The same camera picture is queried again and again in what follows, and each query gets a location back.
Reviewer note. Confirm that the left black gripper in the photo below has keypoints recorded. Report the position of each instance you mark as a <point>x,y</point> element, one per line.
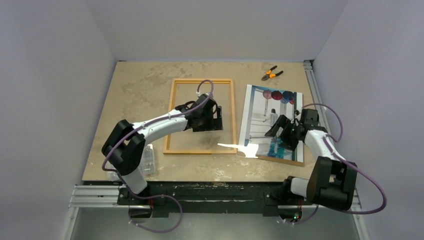
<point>214,124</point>

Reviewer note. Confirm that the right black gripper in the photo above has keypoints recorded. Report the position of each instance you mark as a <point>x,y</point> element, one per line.
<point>286,130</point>

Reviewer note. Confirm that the clear acrylic glass sheet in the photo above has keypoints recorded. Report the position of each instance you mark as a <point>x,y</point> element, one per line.
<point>245,149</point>

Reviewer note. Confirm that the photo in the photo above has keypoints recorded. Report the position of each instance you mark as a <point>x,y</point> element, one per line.
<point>258,126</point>

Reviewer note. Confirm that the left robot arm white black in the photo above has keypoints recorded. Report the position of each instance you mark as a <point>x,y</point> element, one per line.
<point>125,145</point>

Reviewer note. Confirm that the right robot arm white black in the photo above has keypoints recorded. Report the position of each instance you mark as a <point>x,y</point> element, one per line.
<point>332,182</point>

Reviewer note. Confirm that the orange black pliers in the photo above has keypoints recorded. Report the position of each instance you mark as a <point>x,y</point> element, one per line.
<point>269,74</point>

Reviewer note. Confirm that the clear plastic screw box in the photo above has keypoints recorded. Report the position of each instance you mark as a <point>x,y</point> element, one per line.
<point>146,165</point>

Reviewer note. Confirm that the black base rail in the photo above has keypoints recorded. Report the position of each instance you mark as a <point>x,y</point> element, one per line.
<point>160,198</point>

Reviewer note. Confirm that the aluminium extrusion rail front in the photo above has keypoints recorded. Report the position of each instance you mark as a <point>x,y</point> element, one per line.
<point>95,196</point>

